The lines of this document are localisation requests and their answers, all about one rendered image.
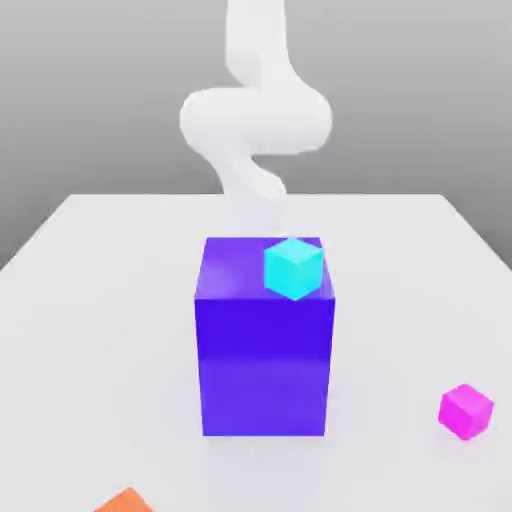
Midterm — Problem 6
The small cyan cube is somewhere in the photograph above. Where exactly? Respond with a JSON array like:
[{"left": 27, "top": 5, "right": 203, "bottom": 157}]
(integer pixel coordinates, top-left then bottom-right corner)
[{"left": 263, "top": 236, "right": 324, "bottom": 302}]

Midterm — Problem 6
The small magenta cube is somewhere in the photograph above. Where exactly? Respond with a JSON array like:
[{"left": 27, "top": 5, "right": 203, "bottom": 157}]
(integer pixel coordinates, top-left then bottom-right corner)
[{"left": 437, "top": 382, "right": 496, "bottom": 442}]

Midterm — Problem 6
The small orange cube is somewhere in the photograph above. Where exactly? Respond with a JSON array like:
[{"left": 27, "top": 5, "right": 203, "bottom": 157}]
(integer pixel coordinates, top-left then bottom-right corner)
[{"left": 92, "top": 486, "right": 155, "bottom": 512}]

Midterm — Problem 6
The large purple box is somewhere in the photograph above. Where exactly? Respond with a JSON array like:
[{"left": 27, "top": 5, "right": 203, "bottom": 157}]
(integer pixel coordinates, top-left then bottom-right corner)
[{"left": 193, "top": 236, "right": 336, "bottom": 438}]

